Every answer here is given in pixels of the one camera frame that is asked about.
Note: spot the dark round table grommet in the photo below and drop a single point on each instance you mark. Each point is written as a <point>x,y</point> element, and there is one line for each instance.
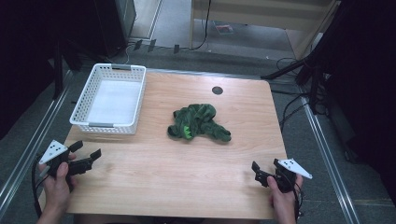
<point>217,90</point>

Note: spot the red flat floor item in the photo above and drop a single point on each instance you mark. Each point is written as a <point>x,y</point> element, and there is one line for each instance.
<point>224,29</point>

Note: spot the black cabinet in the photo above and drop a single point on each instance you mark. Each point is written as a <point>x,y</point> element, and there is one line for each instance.
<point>115,25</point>

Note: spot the person's left hand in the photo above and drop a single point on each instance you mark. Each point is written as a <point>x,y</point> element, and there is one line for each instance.
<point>57,189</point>

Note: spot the long metal floor rail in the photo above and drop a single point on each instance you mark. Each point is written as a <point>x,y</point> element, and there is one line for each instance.
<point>28,152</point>
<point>330,168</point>

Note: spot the green plush cloth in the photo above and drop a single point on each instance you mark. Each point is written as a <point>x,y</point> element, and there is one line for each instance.
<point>199,123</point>

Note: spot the white plastic basket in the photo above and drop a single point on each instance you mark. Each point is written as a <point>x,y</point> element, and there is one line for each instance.
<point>112,102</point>

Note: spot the black slanted stand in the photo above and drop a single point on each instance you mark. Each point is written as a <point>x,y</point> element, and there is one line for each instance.
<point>314,59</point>

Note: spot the light wooden furniture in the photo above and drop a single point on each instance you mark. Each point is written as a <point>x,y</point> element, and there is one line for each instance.
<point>264,14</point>

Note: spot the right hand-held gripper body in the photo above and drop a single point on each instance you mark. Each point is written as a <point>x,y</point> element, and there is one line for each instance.
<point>294,168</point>

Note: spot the black upright stand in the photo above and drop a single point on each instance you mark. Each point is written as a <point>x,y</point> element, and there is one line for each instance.
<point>58,71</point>

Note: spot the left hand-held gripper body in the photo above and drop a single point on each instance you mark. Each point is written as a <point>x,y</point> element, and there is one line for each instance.
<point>53,150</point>

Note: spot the person's right hand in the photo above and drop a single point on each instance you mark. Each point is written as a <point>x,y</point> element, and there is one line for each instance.
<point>284,200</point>

